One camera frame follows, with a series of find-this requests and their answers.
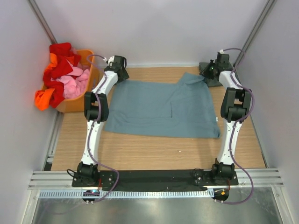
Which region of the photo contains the blue-grey t shirt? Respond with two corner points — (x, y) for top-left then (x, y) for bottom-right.
(105, 72), (221, 139)

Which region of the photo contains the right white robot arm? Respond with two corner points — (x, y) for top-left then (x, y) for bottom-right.
(200, 49), (252, 185)

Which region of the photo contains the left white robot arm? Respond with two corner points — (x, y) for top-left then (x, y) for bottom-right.
(72, 56), (129, 187)

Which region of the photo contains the folded dark grey t shirt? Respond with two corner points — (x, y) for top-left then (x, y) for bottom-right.
(198, 62), (241, 88)

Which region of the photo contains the pink t shirt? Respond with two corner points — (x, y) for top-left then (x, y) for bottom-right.
(55, 46), (91, 99)

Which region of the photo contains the red t shirt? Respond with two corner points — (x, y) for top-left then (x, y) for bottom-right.
(43, 42), (81, 108)

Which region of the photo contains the orange t shirt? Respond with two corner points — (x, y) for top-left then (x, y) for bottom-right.
(35, 53), (57, 111)

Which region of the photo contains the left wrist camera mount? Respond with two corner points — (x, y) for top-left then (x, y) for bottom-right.
(104, 56), (115, 66)

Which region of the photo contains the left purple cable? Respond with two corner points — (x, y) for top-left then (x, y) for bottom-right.
(85, 54), (120, 203)

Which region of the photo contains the purple cable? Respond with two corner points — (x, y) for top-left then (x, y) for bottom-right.
(217, 47), (255, 205)
(85, 54), (120, 203)

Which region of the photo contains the right aluminium corner post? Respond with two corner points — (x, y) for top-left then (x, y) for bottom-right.
(234, 0), (277, 68)

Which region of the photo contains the aluminium corner post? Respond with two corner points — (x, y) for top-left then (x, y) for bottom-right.
(234, 0), (277, 68)
(28, 0), (57, 44)

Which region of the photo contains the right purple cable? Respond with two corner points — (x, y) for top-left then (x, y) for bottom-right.
(217, 47), (255, 205)

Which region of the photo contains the left aluminium corner post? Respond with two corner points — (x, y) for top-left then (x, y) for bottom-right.
(28, 0), (57, 44)

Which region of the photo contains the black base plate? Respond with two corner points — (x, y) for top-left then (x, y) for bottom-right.
(72, 168), (239, 192)

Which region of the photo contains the slotted white cable duct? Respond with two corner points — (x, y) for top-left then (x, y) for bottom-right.
(39, 189), (214, 199)

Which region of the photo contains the aluminium frame rail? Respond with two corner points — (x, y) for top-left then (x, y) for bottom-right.
(28, 168), (284, 189)

